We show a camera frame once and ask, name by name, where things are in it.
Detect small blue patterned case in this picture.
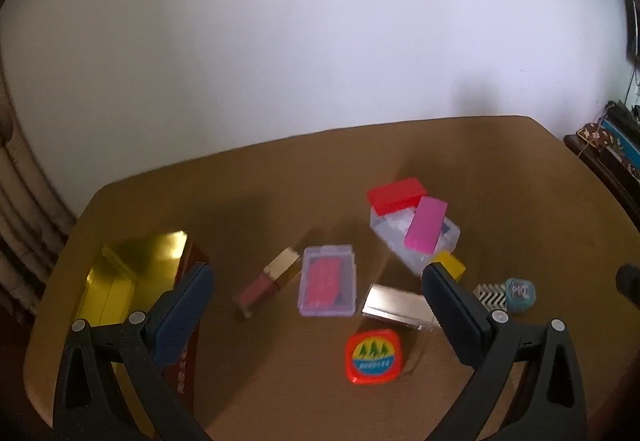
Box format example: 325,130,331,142
505,277,537,316

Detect silver box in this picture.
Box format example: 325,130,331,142
361,283,438,333

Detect clear plastic box printed label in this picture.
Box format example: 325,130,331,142
369,204,461,277

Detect blue box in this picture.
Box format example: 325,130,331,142
600,114,640,154

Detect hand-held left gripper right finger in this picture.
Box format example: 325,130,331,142
421,262,587,441

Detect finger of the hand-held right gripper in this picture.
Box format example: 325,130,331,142
616,263,640,309

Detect red block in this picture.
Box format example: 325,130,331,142
366,178,427,216

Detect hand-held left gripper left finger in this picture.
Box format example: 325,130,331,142
52,261,216,441

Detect small clear box red contents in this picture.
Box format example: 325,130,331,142
297,245,360,318

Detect pink lip gloss gold cap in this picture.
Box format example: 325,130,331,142
231,247,301,320

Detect yellow block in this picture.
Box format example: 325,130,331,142
432,251,467,283

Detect pink block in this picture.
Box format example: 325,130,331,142
404,196,448,253

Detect dark wooden cabinet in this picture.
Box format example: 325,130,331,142
564,134,640,232

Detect black white zigzag box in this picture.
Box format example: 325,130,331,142
472,282,508,313

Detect beige patterned curtain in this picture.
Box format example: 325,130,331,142
0,66,76,317

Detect red tin tree label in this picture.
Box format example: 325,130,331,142
345,328,405,386

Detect gold tin box red sides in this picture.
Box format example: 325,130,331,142
72,230,211,414

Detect dark screen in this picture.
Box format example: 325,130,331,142
620,0,640,72

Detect brown patterned cloth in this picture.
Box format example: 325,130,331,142
575,124,640,177

